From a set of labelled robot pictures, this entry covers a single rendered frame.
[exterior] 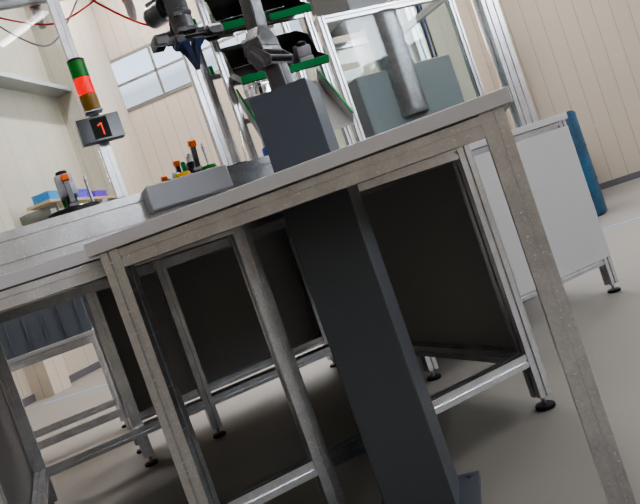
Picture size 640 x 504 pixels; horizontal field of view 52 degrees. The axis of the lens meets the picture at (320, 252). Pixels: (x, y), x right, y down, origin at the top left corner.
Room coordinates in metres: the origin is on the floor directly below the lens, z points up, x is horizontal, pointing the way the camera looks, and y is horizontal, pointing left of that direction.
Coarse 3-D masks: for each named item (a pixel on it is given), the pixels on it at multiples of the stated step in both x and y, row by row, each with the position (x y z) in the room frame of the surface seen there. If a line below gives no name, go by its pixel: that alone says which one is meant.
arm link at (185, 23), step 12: (168, 12) 1.71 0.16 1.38; (180, 12) 1.70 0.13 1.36; (180, 24) 1.70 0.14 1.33; (192, 24) 1.72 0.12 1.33; (216, 24) 1.73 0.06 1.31; (156, 36) 1.67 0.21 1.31; (168, 36) 1.68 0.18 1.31; (192, 36) 1.73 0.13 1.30; (204, 36) 1.74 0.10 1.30; (216, 36) 1.79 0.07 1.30; (156, 48) 1.70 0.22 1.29
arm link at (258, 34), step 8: (240, 0) 1.57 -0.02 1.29; (248, 0) 1.56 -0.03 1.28; (256, 0) 1.57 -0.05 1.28; (248, 8) 1.56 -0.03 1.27; (256, 8) 1.57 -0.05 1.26; (248, 16) 1.57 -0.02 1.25; (256, 16) 1.56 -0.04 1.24; (264, 16) 1.58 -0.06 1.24; (248, 24) 1.57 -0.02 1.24; (256, 24) 1.56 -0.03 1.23; (264, 24) 1.58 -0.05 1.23; (248, 32) 1.57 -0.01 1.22; (256, 32) 1.55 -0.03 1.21; (264, 32) 1.57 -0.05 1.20; (272, 32) 1.59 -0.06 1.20; (248, 40) 1.56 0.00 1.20; (256, 40) 1.55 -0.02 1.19; (264, 40) 1.56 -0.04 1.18; (272, 40) 1.58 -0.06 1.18; (264, 48) 1.55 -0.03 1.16; (272, 48) 1.57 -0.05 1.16; (280, 48) 1.59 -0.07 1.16
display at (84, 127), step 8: (112, 112) 1.93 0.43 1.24; (80, 120) 1.89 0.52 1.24; (88, 120) 1.90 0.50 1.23; (112, 120) 1.92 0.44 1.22; (120, 120) 1.93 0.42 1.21; (80, 128) 1.89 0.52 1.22; (88, 128) 1.90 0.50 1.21; (112, 128) 1.92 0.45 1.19; (120, 128) 1.93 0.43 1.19; (88, 136) 1.89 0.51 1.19; (112, 136) 1.92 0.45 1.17
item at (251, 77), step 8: (224, 48) 2.13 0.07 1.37; (232, 48) 2.14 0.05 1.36; (240, 48) 2.15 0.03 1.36; (224, 56) 2.03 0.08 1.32; (232, 56) 2.15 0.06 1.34; (240, 56) 2.16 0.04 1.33; (232, 64) 2.16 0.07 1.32; (240, 64) 2.16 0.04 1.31; (248, 64) 2.17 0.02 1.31; (232, 72) 1.99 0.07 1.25; (240, 72) 2.08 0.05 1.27; (248, 72) 2.05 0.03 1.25; (256, 72) 1.91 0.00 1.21; (264, 72) 1.92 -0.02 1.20; (240, 80) 1.92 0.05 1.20; (248, 80) 1.91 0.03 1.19; (256, 80) 1.92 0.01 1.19
